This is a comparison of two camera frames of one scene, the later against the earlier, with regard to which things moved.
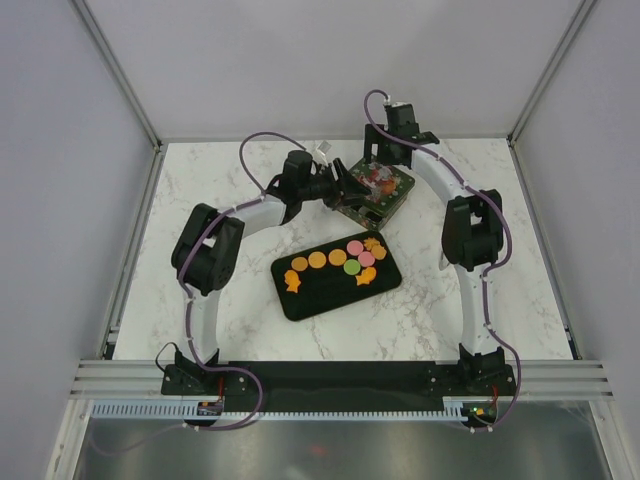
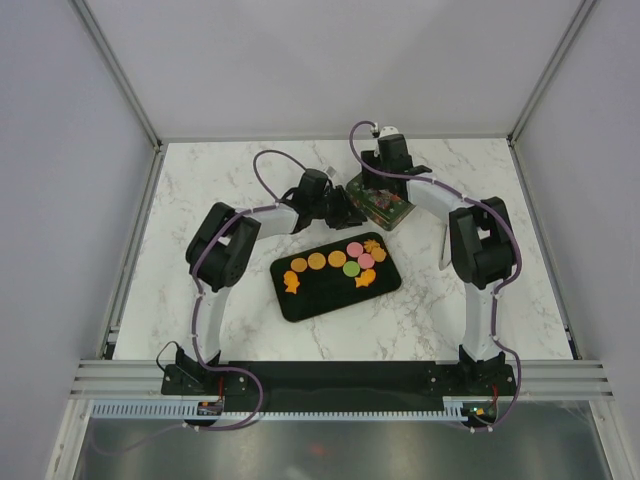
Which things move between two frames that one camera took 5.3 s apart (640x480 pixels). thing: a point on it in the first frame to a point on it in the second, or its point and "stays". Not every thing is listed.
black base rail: [298, 385] stays
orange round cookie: [337, 257] stays
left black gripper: [347, 188] to [346, 214]
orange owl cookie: [378, 251] stays
